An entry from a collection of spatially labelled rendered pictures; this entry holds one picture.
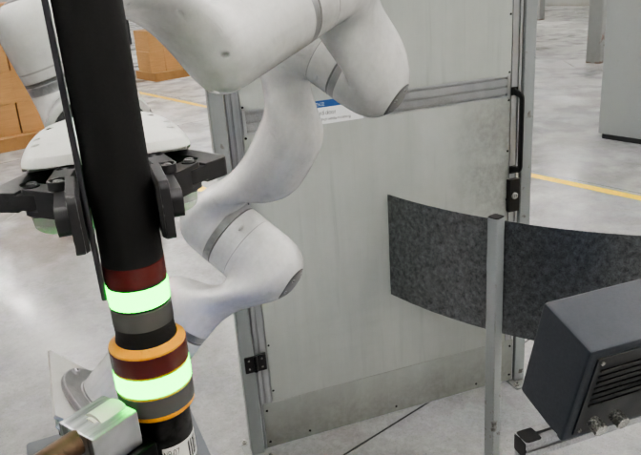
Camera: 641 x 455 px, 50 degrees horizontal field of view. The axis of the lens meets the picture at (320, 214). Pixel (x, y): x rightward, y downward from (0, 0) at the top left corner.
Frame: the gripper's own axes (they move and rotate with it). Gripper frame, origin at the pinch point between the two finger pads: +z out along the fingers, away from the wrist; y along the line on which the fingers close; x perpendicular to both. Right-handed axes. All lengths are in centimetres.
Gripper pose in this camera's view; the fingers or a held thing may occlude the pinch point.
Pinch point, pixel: (120, 208)
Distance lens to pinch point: 37.8
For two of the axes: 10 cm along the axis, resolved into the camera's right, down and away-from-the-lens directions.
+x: -0.7, -9.4, -3.5
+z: 3.3, 3.1, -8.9
